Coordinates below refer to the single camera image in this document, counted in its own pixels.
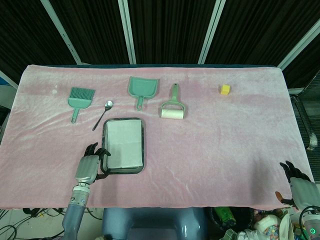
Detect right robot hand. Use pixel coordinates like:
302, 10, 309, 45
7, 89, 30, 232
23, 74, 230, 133
274, 160, 320, 212

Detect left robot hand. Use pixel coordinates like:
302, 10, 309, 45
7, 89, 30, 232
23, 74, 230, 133
74, 142, 112, 185

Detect white paper sheet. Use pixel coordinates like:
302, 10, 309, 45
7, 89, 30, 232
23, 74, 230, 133
105, 119, 144, 169

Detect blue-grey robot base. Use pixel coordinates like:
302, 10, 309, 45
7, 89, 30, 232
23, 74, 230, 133
101, 206, 208, 240

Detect metal tray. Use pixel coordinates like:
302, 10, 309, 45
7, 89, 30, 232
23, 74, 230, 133
100, 117, 146, 175

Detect metal spoon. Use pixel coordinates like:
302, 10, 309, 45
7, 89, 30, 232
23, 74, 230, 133
92, 100, 114, 131

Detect green hand brush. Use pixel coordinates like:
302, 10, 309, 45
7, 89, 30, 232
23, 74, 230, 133
67, 87, 96, 124

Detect green bottle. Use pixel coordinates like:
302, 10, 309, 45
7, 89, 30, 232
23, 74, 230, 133
212, 206, 237, 226

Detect green dustpan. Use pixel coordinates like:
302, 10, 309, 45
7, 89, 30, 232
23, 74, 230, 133
128, 76, 161, 111

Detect green lint roller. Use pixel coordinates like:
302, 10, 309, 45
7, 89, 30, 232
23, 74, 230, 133
160, 83, 187, 120

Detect pink table cloth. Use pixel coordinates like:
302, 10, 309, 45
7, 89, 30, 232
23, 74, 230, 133
0, 64, 316, 210

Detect black floor cables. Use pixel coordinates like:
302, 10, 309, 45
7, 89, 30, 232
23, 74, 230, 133
0, 206, 103, 240

